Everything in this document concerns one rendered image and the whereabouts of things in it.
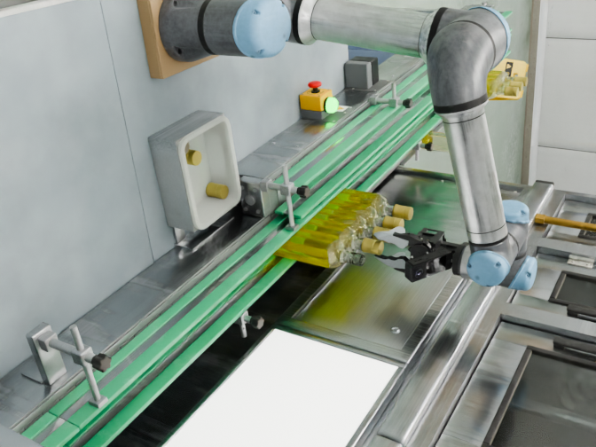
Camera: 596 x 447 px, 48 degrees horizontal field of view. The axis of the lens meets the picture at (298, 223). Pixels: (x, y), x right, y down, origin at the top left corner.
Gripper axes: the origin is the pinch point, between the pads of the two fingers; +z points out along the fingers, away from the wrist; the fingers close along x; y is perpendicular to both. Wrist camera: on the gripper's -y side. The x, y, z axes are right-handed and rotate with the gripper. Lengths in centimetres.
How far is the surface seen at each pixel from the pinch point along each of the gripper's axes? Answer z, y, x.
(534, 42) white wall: 110, 594, -101
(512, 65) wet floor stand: 64, 343, -54
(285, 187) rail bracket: 19.5, -7.4, 15.7
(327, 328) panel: 4.4, -18.2, -12.6
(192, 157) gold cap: 33.9, -20.7, 26.5
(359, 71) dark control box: 34, 61, 23
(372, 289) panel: 2.3, 0.4, -12.8
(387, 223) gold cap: 2.3, 10.1, 0.8
